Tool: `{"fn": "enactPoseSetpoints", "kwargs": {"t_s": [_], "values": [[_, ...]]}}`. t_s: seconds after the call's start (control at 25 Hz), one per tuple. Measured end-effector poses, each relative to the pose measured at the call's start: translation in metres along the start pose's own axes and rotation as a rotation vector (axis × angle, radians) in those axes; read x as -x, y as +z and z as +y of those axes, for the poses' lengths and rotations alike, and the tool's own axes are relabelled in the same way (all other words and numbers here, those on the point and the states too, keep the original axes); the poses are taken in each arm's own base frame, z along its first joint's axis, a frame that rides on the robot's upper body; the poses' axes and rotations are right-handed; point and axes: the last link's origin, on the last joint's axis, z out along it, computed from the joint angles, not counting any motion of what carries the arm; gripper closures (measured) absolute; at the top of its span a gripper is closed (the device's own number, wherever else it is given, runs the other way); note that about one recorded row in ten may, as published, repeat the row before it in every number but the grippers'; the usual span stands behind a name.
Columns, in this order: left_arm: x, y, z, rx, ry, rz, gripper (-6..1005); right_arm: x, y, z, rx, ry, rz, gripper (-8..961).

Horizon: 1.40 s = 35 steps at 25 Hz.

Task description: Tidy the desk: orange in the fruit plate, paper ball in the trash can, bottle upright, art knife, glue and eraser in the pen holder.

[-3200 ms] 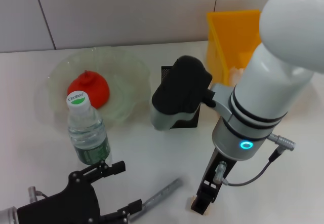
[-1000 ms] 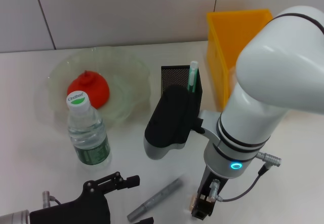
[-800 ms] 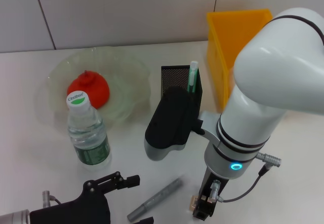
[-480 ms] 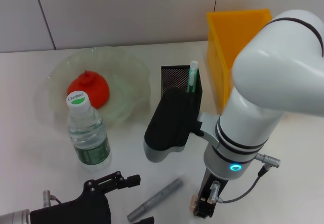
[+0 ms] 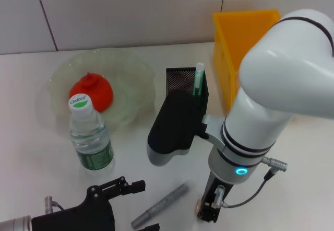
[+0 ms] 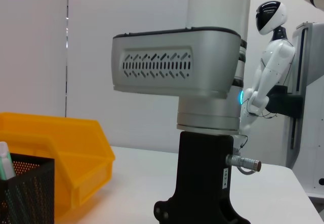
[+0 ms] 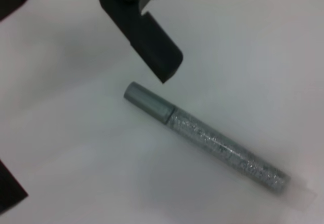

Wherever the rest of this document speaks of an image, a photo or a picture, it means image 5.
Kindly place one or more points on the clear green-label water bottle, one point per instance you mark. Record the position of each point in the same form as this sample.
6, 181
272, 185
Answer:
90, 137

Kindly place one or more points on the yellow plastic bin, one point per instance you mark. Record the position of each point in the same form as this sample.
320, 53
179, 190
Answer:
235, 37

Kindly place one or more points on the beige eraser with barcode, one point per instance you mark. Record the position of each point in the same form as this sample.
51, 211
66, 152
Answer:
198, 207

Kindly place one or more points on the black mesh pen holder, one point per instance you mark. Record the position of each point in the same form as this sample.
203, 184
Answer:
180, 80

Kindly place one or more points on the silver grey marker pen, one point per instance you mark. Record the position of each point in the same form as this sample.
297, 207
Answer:
161, 205

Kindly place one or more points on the mint green pen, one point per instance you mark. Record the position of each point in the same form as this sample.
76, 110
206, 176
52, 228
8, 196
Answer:
198, 79

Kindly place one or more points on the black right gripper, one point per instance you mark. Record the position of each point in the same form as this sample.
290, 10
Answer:
216, 189

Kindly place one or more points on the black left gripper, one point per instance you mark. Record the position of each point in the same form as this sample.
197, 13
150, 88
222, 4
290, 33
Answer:
78, 218

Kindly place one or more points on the pale green glass fruit plate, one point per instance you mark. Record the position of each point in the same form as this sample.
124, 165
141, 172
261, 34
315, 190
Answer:
130, 79

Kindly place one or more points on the orange fruit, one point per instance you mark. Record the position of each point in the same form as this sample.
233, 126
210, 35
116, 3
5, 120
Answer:
100, 90

